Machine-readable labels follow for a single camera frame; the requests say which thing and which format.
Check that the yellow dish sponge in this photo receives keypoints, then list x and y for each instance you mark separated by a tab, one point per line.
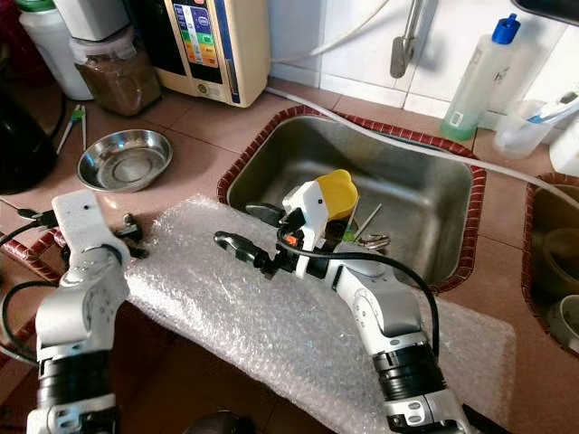
339	192

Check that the stainless steel bowl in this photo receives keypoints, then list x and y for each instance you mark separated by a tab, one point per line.
125	161

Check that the silver metal spoon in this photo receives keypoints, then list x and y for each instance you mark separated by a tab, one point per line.
375	241

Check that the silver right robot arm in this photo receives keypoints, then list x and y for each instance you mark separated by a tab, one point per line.
375	307

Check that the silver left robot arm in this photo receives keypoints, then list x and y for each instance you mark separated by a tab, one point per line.
77	325

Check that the clear bubble wrap sheet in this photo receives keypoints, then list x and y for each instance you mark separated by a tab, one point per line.
253	334

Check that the white and green tongs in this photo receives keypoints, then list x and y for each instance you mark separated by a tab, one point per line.
69	125

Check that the black kettle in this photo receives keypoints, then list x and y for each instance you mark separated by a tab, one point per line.
23	145

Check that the wide steel sink basin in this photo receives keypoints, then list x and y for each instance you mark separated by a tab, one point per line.
416	181

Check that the clear jar of brown powder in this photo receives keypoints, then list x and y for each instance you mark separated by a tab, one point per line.
118	83

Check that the beige water purifier appliance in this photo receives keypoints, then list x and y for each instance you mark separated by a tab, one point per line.
204	45

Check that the white bottle with green cap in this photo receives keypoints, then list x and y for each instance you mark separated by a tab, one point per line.
45	54

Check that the metal tap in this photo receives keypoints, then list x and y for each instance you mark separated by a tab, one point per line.
401	54

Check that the white grinder motor unit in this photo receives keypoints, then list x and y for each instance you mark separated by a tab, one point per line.
89	18

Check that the dark red canister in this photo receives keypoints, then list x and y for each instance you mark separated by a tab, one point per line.
14	36

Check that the clear bottle with blue cap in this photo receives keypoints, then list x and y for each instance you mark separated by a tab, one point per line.
475	90

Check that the clear plastic cup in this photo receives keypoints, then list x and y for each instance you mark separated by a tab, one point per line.
520	136

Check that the dark green bowl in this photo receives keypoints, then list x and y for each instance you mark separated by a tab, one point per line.
563	262

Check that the pale grey cup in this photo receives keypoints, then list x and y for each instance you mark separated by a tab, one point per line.
568	321

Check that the white and blue toothbrush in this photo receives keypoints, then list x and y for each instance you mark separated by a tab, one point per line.
552	108

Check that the white printed detergent bottle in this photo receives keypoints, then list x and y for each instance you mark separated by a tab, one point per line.
568	149

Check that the black pan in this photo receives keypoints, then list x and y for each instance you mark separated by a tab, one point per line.
547	9

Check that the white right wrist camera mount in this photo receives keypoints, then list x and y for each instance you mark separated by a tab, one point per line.
303	212

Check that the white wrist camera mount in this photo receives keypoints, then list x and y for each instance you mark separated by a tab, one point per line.
303	212
81	226

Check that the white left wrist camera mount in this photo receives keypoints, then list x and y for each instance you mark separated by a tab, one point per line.
81	226

